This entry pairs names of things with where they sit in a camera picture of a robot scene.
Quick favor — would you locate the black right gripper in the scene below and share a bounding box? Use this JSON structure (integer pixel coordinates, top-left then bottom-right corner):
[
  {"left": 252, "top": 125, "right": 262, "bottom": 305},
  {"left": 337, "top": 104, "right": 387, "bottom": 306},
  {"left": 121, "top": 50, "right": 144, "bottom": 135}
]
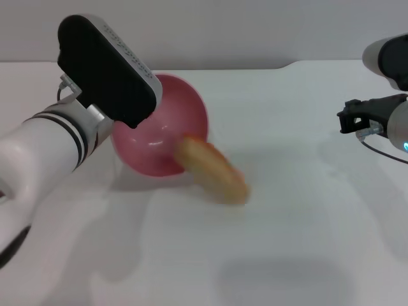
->
[{"left": 337, "top": 93, "right": 408, "bottom": 138}]

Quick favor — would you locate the orange striped bread loaf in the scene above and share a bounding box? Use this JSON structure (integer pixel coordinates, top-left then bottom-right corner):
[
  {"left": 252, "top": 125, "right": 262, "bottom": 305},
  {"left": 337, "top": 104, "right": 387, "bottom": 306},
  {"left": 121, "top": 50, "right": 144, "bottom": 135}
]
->
[{"left": 173, "top": 135, "right": 252, "bottom": 205}]

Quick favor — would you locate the pink plastic bowl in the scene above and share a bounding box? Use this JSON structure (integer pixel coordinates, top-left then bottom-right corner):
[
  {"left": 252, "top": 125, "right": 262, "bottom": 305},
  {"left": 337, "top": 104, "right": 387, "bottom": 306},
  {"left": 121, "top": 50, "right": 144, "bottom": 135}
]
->
[{"left": 111, "top": 73, "right": 210, "bottom": 178}]

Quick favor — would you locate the grey right wrist cable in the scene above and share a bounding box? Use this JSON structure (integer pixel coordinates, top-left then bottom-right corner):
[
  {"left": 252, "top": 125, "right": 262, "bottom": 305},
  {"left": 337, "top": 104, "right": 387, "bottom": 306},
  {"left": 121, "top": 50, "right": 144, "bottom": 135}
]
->
[{"left": 356, "top": 123, "right": 408, "bottom": 166}]

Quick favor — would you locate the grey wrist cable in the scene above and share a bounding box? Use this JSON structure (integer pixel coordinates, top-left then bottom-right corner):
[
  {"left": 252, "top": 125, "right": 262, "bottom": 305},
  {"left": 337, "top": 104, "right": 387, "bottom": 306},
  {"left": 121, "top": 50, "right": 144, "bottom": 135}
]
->
[
  {"left": 356, "top": 123, "right": 408, "bottom": 166},
  {"left": 57, "top": 73, "right": 84, "bottom": 103}
]

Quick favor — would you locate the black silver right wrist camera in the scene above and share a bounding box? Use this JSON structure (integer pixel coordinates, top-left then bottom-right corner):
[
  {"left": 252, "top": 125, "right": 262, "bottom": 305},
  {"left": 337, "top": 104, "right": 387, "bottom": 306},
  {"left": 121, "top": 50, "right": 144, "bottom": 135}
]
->
[{"left": 361, "top": 33, "right": 408, "bottom": 92}]

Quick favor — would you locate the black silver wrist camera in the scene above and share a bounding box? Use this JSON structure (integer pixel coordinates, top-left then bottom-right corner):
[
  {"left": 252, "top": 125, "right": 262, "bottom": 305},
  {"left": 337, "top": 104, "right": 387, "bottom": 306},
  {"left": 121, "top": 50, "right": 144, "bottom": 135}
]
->
[
  {"left": 57, "top": 13, "right": 164, "bottom": 130},
  {"left": 361, "top": 33, "right": 408, "bottom": 92}
]

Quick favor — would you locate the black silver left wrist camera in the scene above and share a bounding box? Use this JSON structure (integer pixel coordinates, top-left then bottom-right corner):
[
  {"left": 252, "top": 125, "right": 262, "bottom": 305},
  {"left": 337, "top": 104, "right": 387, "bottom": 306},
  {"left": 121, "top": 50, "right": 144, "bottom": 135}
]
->
[{"left": 57, "top": 13, "right": 164, "bottom": 130}]

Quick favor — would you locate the grey left wrist cable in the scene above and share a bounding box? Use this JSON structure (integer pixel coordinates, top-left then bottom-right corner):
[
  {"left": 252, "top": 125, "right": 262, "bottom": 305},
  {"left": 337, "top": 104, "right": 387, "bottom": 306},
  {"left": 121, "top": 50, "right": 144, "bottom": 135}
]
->
[{"left": 57, "top": 73, "right": 84, "bottom": 103}]

